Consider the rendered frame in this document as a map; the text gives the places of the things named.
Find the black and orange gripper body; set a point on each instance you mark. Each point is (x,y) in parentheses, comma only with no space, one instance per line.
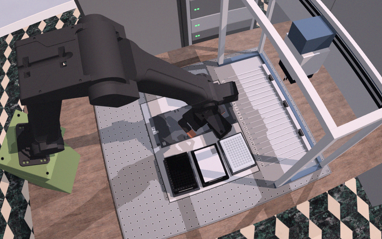
(188,118)

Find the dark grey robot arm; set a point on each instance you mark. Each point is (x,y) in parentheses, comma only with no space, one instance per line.
(108,68)

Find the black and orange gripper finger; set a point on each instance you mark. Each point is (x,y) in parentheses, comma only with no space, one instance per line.
(191,133)

